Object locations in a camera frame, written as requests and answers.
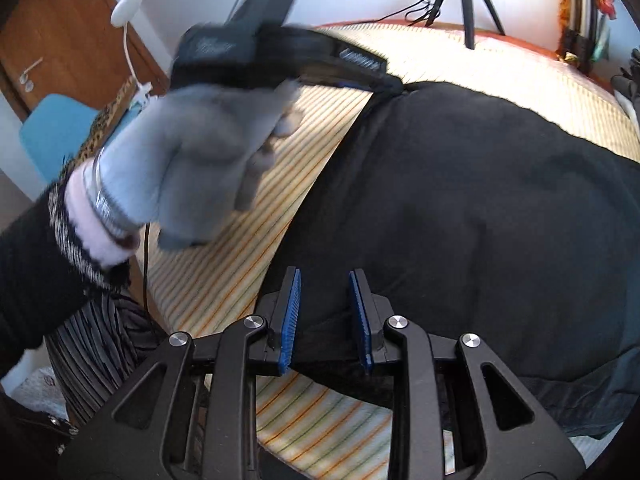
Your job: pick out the striped grey garment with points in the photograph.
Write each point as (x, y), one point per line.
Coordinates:
(100, 355)

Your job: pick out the person's left forearm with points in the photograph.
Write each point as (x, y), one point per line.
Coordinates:
(30, 270)

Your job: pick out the black tripod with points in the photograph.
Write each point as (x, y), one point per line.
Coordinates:
(467, 10)

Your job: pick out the blue chair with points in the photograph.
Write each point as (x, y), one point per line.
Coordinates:
(50, 130)

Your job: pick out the white clip lamp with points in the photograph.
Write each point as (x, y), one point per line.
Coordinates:
(126, 5)

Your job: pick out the leopard print cloth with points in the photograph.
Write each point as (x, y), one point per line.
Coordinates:
(107, 117)

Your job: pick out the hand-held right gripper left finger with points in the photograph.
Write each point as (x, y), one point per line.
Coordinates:
(290, 320)

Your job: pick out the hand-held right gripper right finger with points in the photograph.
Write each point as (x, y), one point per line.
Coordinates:
(361, 320)

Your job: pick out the wooden door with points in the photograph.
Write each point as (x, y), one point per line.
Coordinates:
(65, 25)

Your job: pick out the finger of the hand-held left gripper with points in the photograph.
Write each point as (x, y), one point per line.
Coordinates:
(375, 82)

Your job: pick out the person's left hand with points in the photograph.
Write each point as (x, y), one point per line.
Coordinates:
(190, 160)

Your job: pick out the striped bed sheet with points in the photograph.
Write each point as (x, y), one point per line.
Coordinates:
(310, 170)

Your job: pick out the black pants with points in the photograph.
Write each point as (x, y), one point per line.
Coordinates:
(475, 210)

